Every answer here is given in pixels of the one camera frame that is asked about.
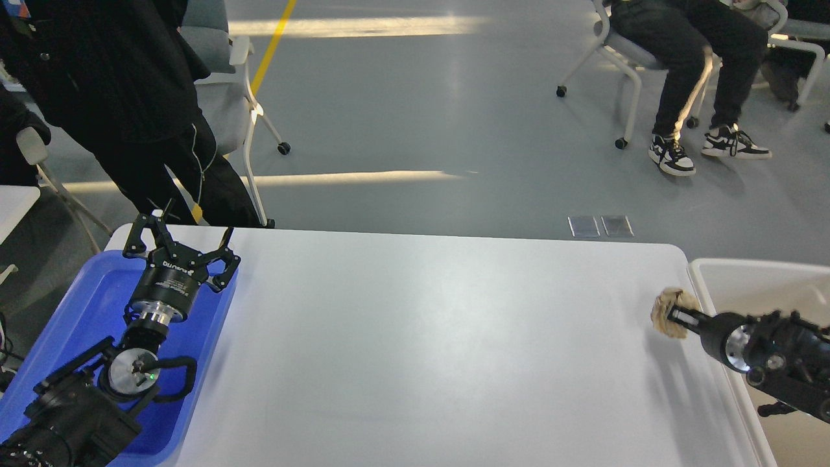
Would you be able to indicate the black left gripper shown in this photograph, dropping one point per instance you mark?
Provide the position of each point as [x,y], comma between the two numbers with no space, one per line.
[167,283]

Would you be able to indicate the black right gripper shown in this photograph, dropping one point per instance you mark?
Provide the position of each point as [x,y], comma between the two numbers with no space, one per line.
[724,336]

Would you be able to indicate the brown paper ball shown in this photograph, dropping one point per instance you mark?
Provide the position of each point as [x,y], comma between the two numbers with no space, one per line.
[663,303]

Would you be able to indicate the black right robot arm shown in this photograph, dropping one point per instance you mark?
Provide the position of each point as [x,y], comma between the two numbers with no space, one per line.
[785,357]

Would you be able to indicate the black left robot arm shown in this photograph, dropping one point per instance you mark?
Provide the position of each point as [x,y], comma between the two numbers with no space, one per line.
[115,375]

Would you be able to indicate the blue plastic tray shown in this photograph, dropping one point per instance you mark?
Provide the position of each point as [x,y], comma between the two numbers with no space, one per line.
[91,310]

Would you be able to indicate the right metal floor plate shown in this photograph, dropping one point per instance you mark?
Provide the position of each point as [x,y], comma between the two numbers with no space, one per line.
[617,226]

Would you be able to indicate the metal floor plate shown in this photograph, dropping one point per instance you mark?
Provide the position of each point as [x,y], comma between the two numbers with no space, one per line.
[583,226]
[617,226]

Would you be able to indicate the left metal floor plate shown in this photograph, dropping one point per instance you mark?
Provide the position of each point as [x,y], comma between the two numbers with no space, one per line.
[583,226]

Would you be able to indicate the white plastic bin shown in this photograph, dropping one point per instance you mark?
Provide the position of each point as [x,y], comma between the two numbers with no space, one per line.
[755,287]

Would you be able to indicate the white grey chair left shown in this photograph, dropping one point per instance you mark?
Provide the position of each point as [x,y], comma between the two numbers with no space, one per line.
[225,96]

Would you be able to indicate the white grey chair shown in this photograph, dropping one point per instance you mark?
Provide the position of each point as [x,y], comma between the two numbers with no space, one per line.
[225,96]
[629,57]

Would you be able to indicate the white side table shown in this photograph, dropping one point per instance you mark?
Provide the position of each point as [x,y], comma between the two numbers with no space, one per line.
[16,201]

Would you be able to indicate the white chair far left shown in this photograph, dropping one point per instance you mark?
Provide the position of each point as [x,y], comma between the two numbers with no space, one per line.
[25,138]

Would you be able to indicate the person in black clothes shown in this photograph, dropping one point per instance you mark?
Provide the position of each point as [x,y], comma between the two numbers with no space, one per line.
[119,78]

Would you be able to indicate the white grey chair right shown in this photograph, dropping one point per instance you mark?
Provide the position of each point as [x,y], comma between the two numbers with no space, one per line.
[629,57]

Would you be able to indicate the seated person in black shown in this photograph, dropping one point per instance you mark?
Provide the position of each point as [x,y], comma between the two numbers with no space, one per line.
[685,36]

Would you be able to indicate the white chair far right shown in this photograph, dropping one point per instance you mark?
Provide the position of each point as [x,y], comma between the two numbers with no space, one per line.
[803,48]

